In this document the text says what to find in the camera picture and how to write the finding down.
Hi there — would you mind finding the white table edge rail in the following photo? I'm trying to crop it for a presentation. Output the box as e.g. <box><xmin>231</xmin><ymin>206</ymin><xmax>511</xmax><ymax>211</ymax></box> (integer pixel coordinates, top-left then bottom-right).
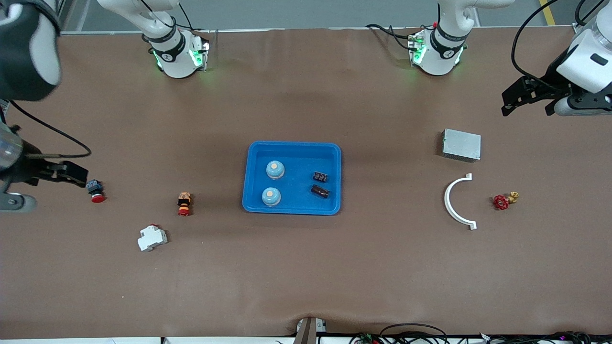
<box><xmin>0</xmin><ymin>337</ymin><xmax>297</xmax><ymax>344</ymax></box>

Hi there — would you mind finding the black base cable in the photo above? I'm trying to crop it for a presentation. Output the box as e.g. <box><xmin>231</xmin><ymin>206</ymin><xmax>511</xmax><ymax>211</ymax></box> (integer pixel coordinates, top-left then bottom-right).
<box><xmin>177</xmin><ymin>2</ymin><xmax>211</xmax><ymax>33</ymax></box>
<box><xmin>366</xmin><ymin>23</ymin><xmax>416</xmax><ymax>51</ymax></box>

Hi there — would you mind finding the grey metal clamp bracket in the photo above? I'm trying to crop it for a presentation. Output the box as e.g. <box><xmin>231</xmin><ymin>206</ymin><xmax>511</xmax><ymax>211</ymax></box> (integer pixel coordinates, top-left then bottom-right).
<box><xmin>296</xmin><ymin>319</ymin><xmax>327</xmax><ymax>333</ymax></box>

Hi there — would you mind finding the brown camera mount post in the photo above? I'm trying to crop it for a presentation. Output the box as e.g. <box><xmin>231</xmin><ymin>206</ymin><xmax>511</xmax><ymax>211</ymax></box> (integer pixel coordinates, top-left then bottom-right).
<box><xmin>293</xmin><ymin>318</ymin><xmax>318</xmax><ymax>344</ymax></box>

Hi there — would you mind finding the black cable loop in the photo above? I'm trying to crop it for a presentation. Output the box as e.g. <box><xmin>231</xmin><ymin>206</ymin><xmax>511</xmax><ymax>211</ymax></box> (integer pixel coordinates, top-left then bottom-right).
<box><xmin>379</xmin><ymin>323</ymin><xmax>449</xmax><ymax>344</ymax></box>

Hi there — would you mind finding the red handle brass valve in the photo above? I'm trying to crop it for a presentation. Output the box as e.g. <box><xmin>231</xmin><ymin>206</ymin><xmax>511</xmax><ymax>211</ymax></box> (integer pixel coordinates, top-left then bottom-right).
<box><xmin>493</xmin><ymin>191</ymin><xmax>520</xmax><ymax>211</ymax></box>

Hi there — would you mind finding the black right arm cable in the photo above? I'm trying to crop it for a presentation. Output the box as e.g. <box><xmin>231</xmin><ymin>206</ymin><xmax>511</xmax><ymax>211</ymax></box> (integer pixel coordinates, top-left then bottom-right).
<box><xmin>9</xmin><ymin>99</ymin><xmax>92</xmax><ymax>159</ymax></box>

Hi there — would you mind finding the brown table mat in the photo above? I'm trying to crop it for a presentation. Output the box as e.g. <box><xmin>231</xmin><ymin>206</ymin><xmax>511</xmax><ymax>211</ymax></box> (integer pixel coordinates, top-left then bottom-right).
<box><xmin>0</xmin><ymin>26</ymin><xmax>612</xmax><ymax>341</ymax></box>

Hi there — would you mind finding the white curved plastic bracket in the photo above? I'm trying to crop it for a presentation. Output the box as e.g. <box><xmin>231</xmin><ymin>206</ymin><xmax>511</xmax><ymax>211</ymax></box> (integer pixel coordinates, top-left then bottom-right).
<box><xmin>444</xmin><ymin>173</ymin><xmax>478</xmax><ymax>231</ymax></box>

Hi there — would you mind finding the aluminium frame profile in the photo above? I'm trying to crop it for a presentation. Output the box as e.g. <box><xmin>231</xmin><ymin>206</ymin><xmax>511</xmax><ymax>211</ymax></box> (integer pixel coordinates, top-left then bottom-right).
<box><xmin>573</xmin><ymin>0</ymin><xmax>612</xmax><ymax>37</ymax></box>

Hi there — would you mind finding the red emergency stop button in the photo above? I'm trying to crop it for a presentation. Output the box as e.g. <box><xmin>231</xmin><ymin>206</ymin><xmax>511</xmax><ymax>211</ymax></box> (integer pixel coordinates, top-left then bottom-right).
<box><xmin>86</xmin><ymin>179</ymin><xmax>106</xmax><ymax>204</ymax></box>

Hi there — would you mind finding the grey metal power supply box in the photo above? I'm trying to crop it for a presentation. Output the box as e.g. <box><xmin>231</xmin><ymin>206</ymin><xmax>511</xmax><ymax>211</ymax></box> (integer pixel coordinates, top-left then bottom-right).
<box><xmin>440</xmin><ymin>129</ymin><xmax>482</xmax><ymax>162</ymax></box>

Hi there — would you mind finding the white circuit breaker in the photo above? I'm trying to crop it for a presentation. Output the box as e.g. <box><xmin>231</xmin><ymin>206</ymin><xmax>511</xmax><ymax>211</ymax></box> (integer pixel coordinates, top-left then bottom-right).
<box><xmin>138</xmin><ymin>224</ymin><xmax>168</xmax><ymax>252</ymax></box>

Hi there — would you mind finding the black cable bundle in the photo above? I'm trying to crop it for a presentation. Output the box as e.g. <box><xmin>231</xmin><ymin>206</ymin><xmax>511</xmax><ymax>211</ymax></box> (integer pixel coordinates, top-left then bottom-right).
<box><xmin>478</xmin><ymin>331</ymin><xmax>612</xmax><ymax>344</ymax></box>

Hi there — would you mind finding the black right base cable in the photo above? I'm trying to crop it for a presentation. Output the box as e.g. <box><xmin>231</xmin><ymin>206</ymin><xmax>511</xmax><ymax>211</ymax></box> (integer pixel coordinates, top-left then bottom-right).
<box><xmin>177</xmin><ymin>2</ymin><xmax>211</xmax><ymax>33</ymax></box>

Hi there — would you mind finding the black left base cable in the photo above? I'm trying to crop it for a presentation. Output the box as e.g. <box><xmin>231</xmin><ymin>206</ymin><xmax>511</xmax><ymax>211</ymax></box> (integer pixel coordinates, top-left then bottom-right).
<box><xmin>366</xmin><ymin>23</ymin><xmax>416</xmax><ymax>51</ymax></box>

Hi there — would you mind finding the blue plastic tray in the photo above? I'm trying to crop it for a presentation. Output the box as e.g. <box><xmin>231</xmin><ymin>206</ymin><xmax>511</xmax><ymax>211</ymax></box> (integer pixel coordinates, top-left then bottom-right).
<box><xmin>242</xmin><ymin>140</ymin><xmax>342</xmax><ymax>215</ymax></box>

